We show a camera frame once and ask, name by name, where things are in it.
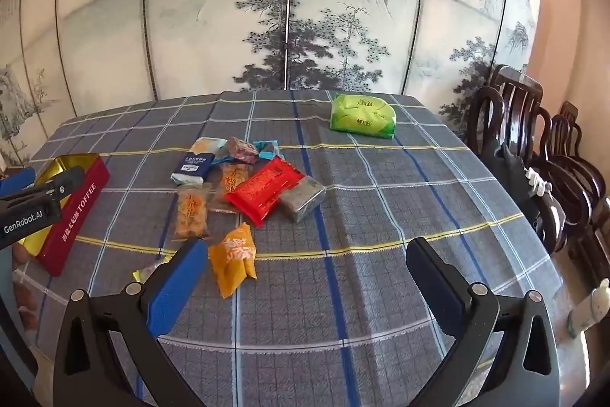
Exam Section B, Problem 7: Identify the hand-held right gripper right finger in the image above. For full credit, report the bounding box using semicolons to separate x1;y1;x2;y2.
406;236;560;407

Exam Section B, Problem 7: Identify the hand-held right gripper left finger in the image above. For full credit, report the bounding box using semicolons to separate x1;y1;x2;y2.
52;236;210;407

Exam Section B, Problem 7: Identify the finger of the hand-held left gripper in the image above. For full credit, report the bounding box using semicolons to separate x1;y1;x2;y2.
0;167;38;198
0;166;87;210

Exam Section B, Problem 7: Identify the gold candy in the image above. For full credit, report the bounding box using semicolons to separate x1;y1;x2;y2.
132;257;172;284

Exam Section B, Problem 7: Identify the red tin box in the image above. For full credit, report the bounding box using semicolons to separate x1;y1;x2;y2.
21;153;111;277

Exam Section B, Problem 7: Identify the orange snack packet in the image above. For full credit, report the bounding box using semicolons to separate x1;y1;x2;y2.
208;222;258;298

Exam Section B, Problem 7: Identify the clear packet of orange crackers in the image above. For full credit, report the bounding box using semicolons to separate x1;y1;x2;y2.
210;162;253;213
172;183;213;241

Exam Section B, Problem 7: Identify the blue and white snack packet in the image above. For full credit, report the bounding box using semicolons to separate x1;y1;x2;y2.
170;137;230;186

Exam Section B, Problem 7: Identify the red snack packet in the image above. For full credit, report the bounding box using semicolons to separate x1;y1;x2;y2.
224;158;306;227

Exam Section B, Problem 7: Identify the maroon candy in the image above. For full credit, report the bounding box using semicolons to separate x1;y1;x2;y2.
226;137;260;164

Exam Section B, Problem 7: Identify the silver snack packet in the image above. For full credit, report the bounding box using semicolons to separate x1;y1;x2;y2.
278;175;327;223

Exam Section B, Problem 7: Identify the teal candy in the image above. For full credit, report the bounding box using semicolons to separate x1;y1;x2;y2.
252;140;285;162

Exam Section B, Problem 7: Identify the grey plaid tablecloth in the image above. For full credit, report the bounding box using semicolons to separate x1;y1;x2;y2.
12;90;580;407

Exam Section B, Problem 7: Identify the dark bag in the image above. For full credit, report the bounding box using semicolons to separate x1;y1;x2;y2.
481;140;563;246

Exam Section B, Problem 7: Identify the white glove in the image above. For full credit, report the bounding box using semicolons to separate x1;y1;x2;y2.
523;166;554;198

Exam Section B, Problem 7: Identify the white bottle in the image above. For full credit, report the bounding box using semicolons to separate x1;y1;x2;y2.
567;278;610;336

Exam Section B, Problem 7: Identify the green tissue pack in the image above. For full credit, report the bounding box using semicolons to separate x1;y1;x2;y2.
330;93;397;140

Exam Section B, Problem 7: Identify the painted folding screen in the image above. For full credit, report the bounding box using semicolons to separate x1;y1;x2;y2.
0;0;544;164

